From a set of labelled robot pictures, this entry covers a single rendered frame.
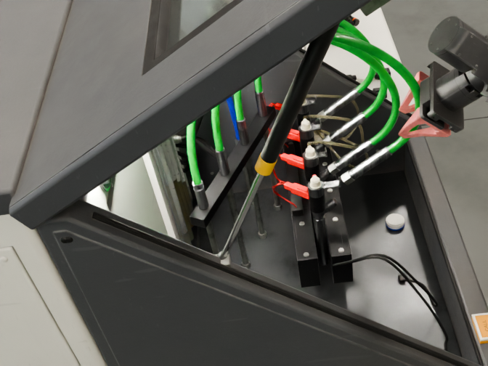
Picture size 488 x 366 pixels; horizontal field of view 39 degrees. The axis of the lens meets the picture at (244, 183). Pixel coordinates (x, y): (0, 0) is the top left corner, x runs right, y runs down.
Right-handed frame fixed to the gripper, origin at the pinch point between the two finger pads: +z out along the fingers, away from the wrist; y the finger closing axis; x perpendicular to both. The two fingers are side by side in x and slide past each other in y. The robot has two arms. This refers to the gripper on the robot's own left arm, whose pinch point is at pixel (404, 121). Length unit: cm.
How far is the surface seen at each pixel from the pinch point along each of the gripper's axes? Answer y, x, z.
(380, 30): -60, 23, 33
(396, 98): -6.3, 0.1, 2.4
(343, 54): -49, 15, 37
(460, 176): -85, 117, 91
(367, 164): 4.3, -0.1, 8.7
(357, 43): -1.1, -16.6, -7.4
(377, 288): 12.8, 22.7, 30.3
